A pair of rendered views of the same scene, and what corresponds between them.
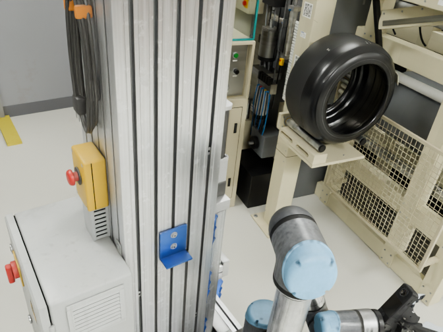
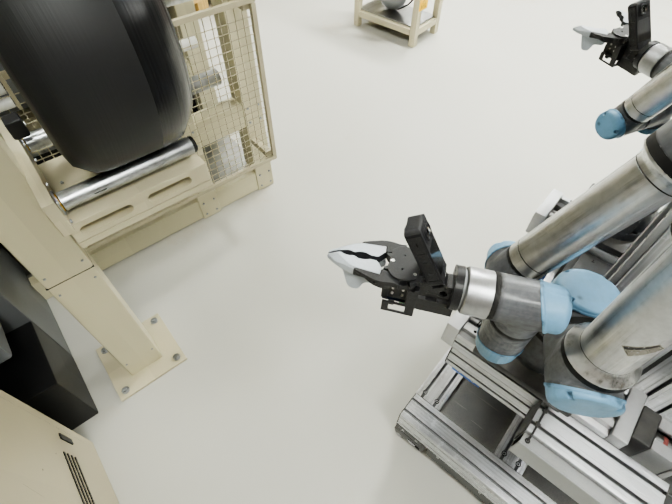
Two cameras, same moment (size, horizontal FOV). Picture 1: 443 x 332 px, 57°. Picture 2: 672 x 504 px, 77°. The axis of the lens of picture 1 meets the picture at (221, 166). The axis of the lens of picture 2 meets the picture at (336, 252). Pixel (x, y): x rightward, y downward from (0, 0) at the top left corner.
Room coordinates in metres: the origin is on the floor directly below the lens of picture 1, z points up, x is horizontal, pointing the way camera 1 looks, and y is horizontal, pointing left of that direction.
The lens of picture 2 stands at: (1.74, 0.43, 1.59)
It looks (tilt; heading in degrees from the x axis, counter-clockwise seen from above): 52 degrees down; 258
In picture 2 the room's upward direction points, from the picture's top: straight up
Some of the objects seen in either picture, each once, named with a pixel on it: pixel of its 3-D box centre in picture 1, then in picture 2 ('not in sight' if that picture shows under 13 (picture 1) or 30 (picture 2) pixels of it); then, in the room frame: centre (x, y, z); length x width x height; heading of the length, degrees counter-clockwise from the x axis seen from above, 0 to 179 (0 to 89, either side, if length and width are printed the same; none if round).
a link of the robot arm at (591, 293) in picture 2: not in sight; (576, 308); (1.20, 0.13, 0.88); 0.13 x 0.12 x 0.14; 63
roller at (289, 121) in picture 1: (304, 134); (129, 171); (2.07, -0.45, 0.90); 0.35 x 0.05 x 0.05; 27
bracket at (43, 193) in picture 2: (306, 117); (34, 173); (2.30, -0.49, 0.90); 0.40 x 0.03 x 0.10; 117
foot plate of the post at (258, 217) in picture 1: (275, 221); (140, 353); (2.36, -0.43, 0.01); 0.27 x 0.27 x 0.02; 27
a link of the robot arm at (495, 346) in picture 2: not in sight; (504, 324); (1.39, 0.15, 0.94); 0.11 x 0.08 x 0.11; 63
